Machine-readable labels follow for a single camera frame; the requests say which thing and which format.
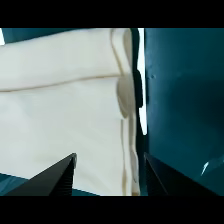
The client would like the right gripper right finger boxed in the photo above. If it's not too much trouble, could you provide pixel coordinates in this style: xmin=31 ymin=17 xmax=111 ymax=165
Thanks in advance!
xmin=143 ymin=152 xmax=219 ymax=197

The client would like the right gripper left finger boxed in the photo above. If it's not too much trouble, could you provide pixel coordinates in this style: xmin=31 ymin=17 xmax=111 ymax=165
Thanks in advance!
xmin=5 ymin=152 xmax=78 ymax=197

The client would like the cream white shirt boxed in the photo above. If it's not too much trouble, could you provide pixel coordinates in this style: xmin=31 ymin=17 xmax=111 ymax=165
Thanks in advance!
xmin=0 ymin=27 xmax=142 ymax=197

